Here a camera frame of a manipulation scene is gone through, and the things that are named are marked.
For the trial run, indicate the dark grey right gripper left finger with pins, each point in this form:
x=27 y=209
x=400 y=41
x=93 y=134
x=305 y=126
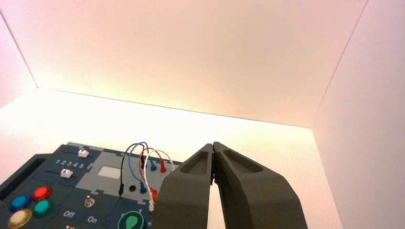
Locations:
x=185 y=196

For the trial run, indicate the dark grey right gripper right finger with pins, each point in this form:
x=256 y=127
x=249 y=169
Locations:
x=253 y=196

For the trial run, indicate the green rotary knob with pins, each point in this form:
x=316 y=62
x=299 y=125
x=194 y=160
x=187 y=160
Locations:
x=131 y=220

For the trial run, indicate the white slider knob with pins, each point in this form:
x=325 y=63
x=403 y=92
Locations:
x=83 y=153
x=66 y=173

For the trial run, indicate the dark blue task board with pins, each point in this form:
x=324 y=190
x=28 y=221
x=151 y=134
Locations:
x=72 y=189

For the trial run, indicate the green round push button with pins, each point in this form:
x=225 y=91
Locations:
x=43 y=207

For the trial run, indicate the red round push button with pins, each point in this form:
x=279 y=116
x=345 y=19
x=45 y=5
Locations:
x=42 y=193

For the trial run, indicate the blue round push button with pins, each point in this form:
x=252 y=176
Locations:
x=20 y=203

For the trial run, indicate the yellow round push button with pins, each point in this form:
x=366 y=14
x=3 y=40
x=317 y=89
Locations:
x=19 y=218

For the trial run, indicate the metal toggle switch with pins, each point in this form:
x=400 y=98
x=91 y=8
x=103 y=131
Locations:
x=89 y=201

